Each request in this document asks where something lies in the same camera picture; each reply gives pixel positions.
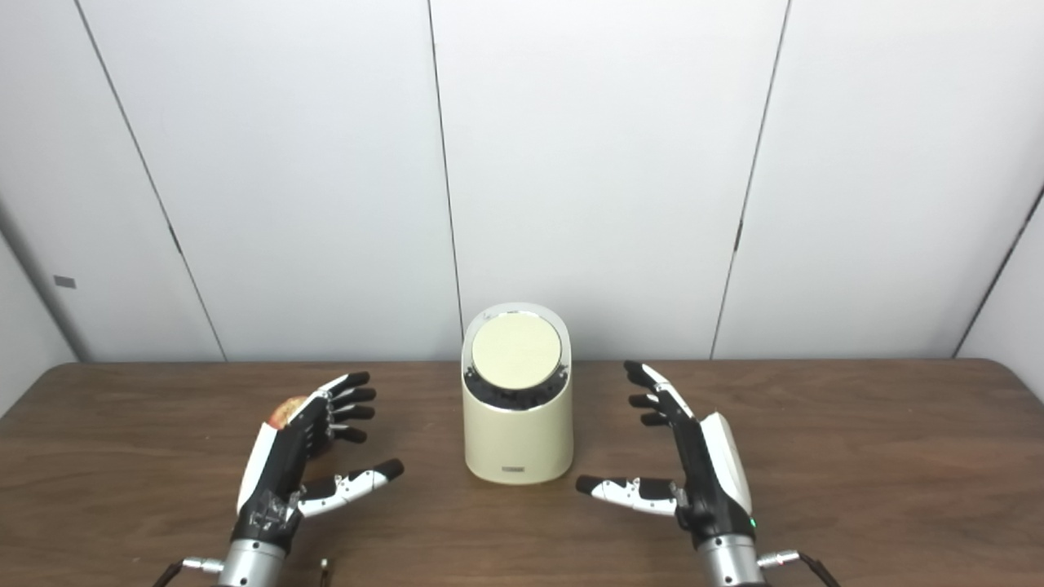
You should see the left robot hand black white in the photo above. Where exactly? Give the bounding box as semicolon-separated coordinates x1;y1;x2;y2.
232;371;405;555

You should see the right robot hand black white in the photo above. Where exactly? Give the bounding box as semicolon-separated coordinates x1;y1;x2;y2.
575;360;755;549

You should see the red apple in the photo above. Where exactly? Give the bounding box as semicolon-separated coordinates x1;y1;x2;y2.
268;395;312;430

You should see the cream-colored round bin lid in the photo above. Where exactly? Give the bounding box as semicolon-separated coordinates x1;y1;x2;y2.
471;312;564;391

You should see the cream-colored bin body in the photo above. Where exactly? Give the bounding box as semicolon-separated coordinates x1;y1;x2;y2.
461;303;574;486

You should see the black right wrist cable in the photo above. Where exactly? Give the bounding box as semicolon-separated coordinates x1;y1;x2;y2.
757;550;843;587

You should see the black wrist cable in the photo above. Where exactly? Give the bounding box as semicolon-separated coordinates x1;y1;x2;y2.
151;556;225;587
757;550;843;587

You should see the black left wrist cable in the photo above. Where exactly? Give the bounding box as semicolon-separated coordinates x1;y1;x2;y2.
151;556;225;587

